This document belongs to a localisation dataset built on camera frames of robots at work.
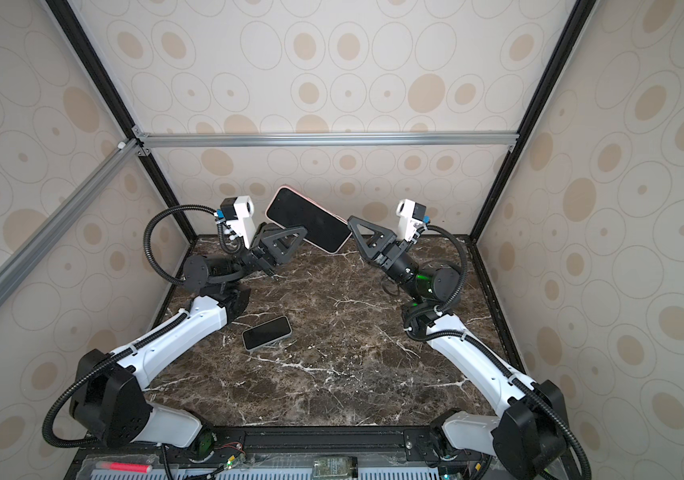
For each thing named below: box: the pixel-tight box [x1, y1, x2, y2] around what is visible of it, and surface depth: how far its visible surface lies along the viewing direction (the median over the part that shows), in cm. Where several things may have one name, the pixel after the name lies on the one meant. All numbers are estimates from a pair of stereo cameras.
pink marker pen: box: [96, 461, 153, 474], surface depth 72 cm
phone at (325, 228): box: [265, 185, 353, 254], surface depth 52 cm
